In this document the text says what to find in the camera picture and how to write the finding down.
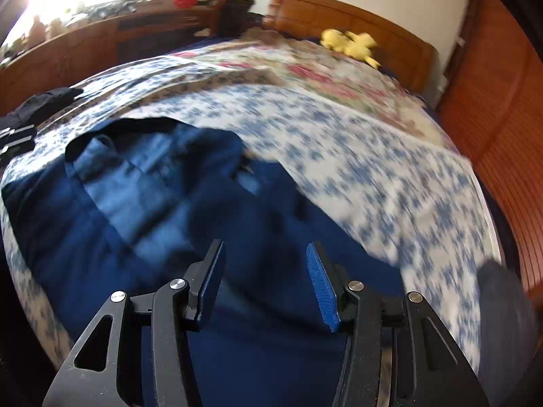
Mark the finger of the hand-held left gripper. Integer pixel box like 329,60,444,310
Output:
0,136,35,167
0,124,35,147

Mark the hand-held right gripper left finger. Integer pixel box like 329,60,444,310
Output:
42,239,224,407

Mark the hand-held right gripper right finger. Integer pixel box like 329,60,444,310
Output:
305,241,489,407

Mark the navy blue jacket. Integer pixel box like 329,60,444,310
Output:
0,116,406,407

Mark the dark cloth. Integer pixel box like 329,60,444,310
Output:
0,88,84,131

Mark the long wooden cabinet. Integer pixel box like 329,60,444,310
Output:
0,6,225,106

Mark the blue floral white blanket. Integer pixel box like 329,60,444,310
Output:
0,57,503,374

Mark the grey trouser leg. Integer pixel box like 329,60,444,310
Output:
479,260,537,374

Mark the pink floral quilt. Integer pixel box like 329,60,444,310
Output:
170,30,463,149

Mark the wooden slatted wardrobe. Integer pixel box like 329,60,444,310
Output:
435,0,543,302

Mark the yellow plush toy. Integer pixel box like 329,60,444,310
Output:
319,29,381,70

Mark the dark wooden chair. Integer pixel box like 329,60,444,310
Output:
218,0,256,37

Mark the wooden bed headboard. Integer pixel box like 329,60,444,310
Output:
263,0,437,94

